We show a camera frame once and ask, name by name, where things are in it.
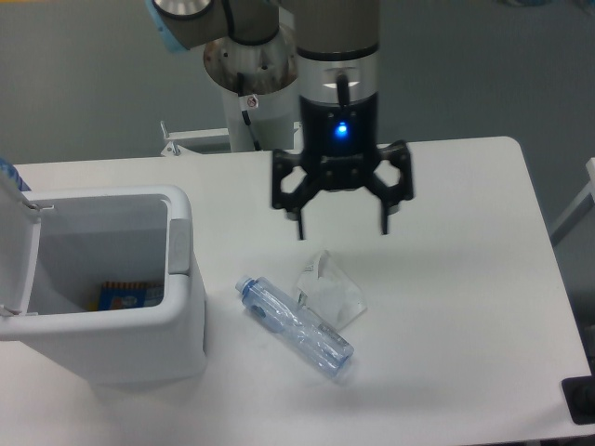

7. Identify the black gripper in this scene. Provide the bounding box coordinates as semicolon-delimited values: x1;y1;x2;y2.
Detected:
271;94;414;240

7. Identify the white push-button trash can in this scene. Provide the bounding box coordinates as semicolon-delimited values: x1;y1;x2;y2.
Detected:
1;175;206;385

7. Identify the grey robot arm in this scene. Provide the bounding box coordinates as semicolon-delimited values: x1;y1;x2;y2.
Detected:
146;1;415;230

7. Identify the crumpled white plastic wrapper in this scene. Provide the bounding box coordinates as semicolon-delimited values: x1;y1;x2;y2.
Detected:
294;250;367;332

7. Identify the clear plastic water bottle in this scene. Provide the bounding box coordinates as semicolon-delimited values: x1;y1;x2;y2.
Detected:
235;276;354;378

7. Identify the blue orange packet in bin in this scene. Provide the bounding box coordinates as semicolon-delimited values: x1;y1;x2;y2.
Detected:
87;282;165;311

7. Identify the blue bottle at left edge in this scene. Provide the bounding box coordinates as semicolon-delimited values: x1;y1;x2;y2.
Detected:
0;158;31;191

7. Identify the black block at table corner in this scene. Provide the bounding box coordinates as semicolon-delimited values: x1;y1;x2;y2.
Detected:
562;375;594;426

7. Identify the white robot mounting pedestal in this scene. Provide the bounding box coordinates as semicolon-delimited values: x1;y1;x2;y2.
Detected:
161;26;299;156

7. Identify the white frame at right edge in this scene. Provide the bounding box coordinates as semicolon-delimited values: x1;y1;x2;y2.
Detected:
549;158;594;246

